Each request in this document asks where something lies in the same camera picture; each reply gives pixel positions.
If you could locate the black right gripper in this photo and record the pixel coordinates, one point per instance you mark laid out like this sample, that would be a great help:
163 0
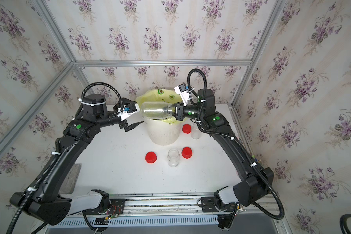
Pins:
178 114

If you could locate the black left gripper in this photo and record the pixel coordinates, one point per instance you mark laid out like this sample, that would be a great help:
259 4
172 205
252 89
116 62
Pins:
124 124

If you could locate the red jar lid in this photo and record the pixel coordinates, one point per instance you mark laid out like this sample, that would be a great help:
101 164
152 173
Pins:
186 152
187 129
151 157

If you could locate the red-lid tea jar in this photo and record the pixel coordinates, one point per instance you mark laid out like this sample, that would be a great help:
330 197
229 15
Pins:
156 110
195 133
173 157

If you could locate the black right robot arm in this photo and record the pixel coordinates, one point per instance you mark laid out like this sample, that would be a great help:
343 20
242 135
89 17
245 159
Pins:
256 181

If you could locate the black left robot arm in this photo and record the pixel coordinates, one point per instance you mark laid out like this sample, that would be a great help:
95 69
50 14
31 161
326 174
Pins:
41 199

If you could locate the white trash bin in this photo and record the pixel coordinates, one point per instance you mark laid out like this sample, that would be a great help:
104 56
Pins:
163 132

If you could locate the grey block beside table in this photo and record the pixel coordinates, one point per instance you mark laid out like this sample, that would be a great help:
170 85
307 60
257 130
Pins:
69 184

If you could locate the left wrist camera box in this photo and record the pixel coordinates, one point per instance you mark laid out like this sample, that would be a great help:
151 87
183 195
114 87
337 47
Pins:
128 110

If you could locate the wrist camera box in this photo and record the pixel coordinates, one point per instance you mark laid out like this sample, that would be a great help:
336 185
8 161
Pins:
184 92
128 110

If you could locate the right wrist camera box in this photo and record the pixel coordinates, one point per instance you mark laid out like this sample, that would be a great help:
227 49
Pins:
184 92

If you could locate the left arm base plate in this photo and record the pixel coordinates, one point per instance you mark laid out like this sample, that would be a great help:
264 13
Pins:
116 207

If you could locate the aluminium rail frame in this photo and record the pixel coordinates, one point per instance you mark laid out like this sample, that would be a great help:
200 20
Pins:
141 204

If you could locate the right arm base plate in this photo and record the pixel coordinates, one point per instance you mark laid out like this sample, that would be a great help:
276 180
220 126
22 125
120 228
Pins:
209 205

